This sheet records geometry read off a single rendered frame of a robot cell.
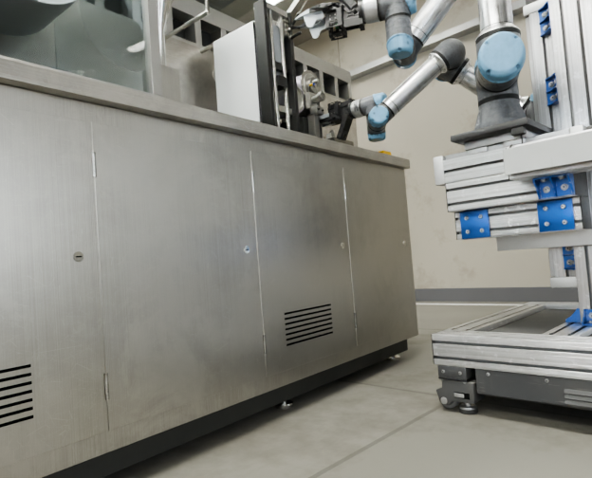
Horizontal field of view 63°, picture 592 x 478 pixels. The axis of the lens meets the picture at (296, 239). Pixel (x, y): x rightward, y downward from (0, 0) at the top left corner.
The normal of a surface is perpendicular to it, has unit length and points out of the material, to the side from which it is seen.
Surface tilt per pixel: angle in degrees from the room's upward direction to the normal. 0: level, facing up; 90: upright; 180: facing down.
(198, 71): 90
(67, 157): 90
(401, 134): 90
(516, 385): 92
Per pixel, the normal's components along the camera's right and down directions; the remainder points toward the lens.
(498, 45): -0.31, 0.11
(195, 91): 0.76, -0.09
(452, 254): -0.70, 0.02
